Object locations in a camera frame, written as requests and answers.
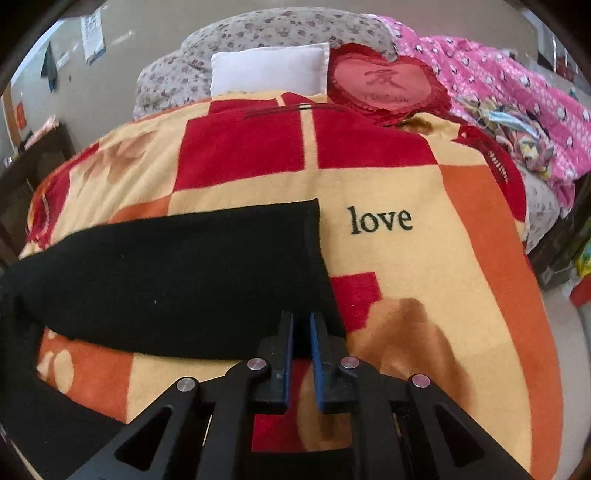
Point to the grey floral quilt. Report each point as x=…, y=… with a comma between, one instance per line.
x=277, y=27

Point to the yellow green package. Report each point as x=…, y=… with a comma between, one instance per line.
x=584, y=261

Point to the orange red checked printed blanket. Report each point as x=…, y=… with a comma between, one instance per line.
x=415, y=277

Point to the red heart-shaped pillow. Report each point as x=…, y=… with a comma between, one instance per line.
x=383, y=83

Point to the dark wall hanging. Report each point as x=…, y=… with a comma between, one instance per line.
x=49, y=69

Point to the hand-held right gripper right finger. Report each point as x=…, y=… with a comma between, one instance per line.
x=318, y=364

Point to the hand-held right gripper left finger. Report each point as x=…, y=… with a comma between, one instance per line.
x=288, y=362

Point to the dark wooden cabinet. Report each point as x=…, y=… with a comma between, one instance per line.
x=27, y=175

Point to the pink printed quilt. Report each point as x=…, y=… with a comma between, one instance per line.
x=485, y=69

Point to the white pillow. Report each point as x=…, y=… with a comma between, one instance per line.
x=268, y=71

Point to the red bag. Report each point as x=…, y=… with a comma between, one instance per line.
x=582, y=293

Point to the white wall poster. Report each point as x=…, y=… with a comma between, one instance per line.
x=93, y=37

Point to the black pants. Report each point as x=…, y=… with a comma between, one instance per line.
x=184, y=277

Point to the stainless steel railing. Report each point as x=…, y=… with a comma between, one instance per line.
x=564, y=57

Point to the colourful patterned cloth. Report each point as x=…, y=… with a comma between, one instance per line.
x=526, y=143

